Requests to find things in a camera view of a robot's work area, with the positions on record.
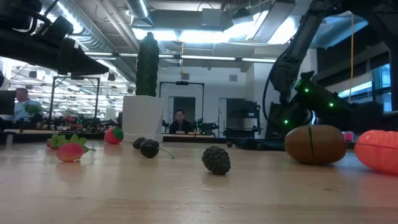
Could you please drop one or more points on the grey wall vent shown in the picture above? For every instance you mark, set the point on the grey wall vent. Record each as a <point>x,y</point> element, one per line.
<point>233,78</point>

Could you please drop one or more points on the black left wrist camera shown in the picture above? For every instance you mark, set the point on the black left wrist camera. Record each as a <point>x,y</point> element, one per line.
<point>59,28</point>

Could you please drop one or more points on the black background robot arm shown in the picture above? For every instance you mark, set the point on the black background robot arm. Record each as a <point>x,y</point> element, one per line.
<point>206,127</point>

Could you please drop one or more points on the small silver air duct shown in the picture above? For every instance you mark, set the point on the small silver air duct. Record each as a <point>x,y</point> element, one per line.
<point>138,7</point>

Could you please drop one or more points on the green potted plant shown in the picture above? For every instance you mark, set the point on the green potted plant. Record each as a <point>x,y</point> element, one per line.
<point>32,109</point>

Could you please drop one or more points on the person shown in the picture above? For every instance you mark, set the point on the person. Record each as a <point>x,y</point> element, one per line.
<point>21,107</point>
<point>181,127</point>

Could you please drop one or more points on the pink yellow strawberry toy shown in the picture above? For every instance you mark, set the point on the pink yellow strawberry toy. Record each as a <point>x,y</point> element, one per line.
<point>70,153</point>

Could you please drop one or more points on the black monitor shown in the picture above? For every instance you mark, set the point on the black monitor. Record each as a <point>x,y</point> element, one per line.
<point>7,102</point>

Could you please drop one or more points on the black equipment cart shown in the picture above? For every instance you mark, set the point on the black equipment cart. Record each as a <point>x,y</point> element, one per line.
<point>242,115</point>

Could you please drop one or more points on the dark doorway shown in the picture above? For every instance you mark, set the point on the dark doorway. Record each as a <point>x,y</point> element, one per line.
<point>186,104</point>

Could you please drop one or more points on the round red fruit toy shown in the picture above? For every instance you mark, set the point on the round red fruit toy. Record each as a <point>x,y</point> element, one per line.
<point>112,137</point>

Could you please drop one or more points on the pink box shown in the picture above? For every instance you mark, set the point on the pink box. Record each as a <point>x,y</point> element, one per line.
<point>348,137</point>

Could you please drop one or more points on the linear ceiling light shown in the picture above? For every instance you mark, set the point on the linear ceiling light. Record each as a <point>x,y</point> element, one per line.
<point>205,58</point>

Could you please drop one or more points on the black rig frame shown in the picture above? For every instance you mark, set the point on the black rig frame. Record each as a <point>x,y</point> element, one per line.
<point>182,83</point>
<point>52,102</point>

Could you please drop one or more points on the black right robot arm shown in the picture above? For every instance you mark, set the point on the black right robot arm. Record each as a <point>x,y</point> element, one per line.
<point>295,53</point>

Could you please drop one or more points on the black leaning panel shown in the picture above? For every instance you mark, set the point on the black leaning panel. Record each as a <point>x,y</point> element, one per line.
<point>271,132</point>

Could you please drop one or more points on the grey ceiling box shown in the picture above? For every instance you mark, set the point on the grey ceiling box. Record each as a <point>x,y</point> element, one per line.
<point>211,17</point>

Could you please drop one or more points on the black table frame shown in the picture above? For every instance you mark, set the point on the black table frame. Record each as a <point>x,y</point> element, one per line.
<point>31,138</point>

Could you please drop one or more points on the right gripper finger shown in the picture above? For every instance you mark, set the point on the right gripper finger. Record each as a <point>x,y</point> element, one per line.
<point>365,125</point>
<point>368,110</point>

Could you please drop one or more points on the tall green cactus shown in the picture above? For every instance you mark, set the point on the tall green cactus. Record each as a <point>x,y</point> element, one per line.
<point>147,68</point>

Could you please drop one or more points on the bumpy blackberry toy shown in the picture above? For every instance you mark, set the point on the bumpy blackberry toy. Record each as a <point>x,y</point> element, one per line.
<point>216,160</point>

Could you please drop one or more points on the large silver air duct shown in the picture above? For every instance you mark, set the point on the large silver air duct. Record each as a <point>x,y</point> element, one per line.
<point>93,34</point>

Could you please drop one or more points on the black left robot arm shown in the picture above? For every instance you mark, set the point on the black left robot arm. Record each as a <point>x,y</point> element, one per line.
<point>18,49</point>

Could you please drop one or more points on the small dark fruit toy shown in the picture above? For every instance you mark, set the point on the small dark fruit toy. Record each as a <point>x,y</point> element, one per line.
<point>138,143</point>

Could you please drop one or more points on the white plant pot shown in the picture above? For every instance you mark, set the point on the white plant pot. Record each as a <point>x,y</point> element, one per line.
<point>143,118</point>

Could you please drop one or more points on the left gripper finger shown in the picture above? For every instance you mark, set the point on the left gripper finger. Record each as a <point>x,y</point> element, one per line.
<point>96,68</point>

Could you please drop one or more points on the large window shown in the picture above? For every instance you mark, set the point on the large window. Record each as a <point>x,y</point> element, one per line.
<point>385,87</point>

